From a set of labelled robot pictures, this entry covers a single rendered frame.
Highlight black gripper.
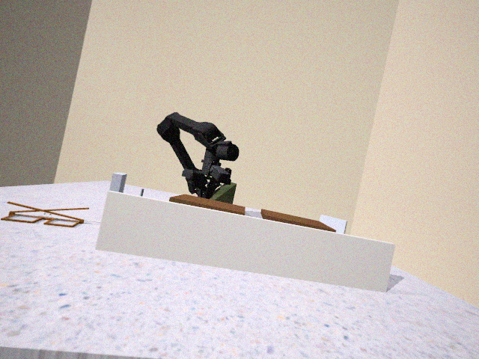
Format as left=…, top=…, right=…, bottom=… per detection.
left=182, top=157, right=231, bottom=199

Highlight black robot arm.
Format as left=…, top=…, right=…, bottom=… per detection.
left=156, top=112, right=239, bottom=195

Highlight brown-framed glasses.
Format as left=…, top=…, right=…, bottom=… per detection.
left=1, top=201, right=89, bottom=227

